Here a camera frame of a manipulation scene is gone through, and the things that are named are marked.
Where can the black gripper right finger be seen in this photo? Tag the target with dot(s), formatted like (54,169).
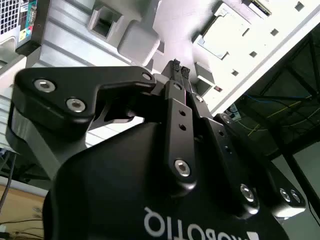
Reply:
(225,155)

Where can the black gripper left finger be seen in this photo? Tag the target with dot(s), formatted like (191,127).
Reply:
(75,85)

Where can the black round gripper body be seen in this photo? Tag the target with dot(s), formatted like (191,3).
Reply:
(112,187)

